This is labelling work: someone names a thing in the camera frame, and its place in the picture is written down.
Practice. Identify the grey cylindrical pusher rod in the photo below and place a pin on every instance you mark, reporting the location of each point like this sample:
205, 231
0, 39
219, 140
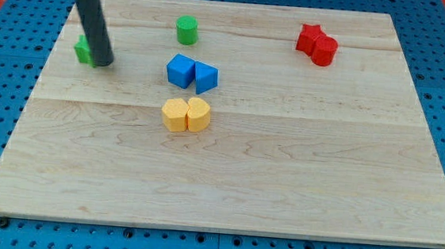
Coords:
95, 29

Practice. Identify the red cylinder block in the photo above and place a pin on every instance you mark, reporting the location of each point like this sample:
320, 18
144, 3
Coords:
324, 51

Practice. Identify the yellow heart block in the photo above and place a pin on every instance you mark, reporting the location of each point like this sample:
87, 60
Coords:
198, 116

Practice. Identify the red star block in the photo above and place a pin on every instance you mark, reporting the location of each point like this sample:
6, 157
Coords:
308, 36

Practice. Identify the blue triangle block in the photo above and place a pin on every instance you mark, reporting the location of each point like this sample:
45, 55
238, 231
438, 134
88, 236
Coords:
206, 77

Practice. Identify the green cylinder block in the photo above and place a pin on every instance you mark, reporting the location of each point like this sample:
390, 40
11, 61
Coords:
187, 30

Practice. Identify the wooden board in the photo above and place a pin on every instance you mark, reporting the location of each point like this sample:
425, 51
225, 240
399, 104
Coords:
293, 150

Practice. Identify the blue cube block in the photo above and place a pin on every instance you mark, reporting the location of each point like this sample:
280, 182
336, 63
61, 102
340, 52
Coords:
180, 71

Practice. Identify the green star block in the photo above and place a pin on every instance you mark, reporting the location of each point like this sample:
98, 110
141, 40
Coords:
82, 51

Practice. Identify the yellow hexagon block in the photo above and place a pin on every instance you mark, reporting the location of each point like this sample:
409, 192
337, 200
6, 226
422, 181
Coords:
174, 114

